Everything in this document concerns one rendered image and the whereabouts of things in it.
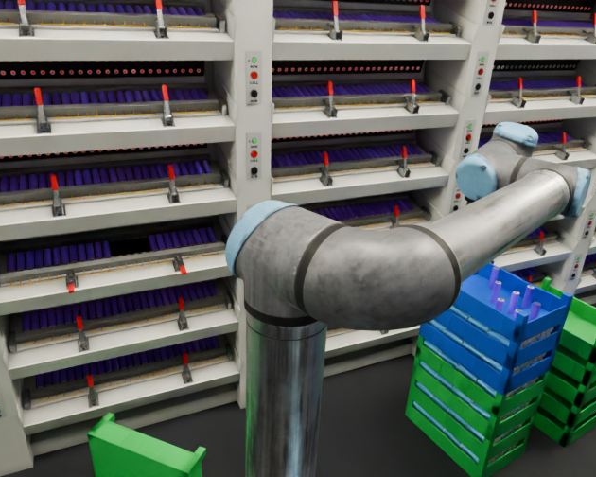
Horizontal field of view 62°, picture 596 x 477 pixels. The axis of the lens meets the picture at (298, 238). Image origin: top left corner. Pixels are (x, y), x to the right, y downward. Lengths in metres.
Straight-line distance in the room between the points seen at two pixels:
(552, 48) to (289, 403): 1.43
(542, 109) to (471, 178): 0.84
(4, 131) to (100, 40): 0.28
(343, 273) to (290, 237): 0.08
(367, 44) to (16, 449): 1.43
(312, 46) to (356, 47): 0.12
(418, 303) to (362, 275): 0.07
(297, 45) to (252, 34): 0.12
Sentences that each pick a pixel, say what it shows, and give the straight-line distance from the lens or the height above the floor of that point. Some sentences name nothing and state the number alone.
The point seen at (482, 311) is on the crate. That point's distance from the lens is 1.35.
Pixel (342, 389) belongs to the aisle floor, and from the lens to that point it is 1.80.
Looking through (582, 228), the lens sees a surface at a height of 0.44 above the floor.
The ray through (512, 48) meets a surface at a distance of 1.70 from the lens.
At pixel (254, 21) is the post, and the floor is 1.16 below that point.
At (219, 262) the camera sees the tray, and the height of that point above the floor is 0.54.
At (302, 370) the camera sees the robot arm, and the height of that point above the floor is 0.77.
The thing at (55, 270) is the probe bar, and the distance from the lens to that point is 1.38.
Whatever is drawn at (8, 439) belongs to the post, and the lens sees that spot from 1.62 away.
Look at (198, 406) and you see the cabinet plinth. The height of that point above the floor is 0.02.
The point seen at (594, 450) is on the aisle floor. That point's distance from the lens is 1.88.
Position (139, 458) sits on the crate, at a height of 0.18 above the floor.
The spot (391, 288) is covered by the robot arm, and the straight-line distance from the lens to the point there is 0.52.
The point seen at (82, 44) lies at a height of 1.11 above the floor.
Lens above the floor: 1.19
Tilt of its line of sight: 25 degrees down
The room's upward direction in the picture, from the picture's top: 2 degrees clockwise
